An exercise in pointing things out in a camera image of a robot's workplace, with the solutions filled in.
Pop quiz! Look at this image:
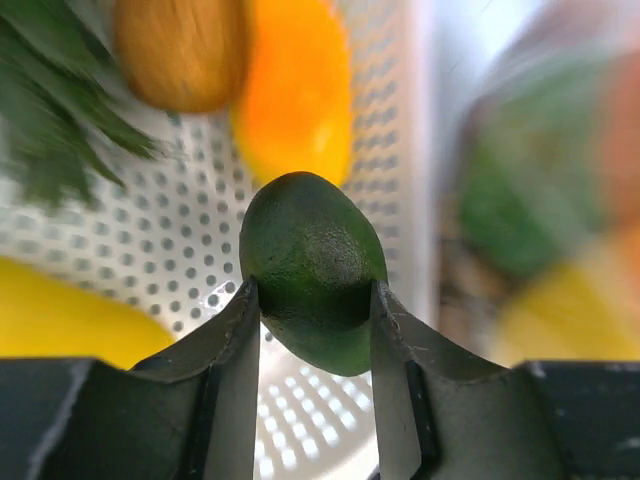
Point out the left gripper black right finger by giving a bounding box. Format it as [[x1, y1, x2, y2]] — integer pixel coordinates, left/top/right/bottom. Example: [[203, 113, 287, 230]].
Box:
[[370, 282, 639, 479]]

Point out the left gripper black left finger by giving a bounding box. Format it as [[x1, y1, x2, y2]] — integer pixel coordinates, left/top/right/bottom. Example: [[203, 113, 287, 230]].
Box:
[[1, 280, 260, 479]]

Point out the dark green avocado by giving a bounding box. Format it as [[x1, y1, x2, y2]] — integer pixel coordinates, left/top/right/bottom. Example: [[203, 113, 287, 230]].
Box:
[[239, 172, 388, 377]]

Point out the yellow mango front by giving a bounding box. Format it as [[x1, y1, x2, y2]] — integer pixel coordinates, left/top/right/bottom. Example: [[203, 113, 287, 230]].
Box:
[[489, 251, 639, 366]]

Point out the yellow mango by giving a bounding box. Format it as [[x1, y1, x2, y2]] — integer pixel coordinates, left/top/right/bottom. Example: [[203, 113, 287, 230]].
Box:
[[1, 257, 173, 369], [489, 251, 639, 366]]

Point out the clear zip bag red zipper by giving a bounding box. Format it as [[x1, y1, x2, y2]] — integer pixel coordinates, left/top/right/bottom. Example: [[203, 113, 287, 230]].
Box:
[[441, 34, 639, 366]]

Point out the yellow mango rear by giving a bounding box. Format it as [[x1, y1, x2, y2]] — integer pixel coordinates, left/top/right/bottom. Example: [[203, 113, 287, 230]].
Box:
[[1, 257, 173, 369]]

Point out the orange yellow pear fruit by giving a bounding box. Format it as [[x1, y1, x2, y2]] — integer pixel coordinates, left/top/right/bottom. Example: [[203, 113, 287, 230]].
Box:
[[231, 1, 352, 185]]

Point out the orange spiky fruit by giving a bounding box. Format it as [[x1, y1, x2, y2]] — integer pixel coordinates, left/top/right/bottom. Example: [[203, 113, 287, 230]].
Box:
[[1, 1, 160, 210]]

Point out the brown kiwi fruit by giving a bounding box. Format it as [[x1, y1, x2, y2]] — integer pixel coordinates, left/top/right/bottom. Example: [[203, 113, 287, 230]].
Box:
[[112, 0, 249, 113]]

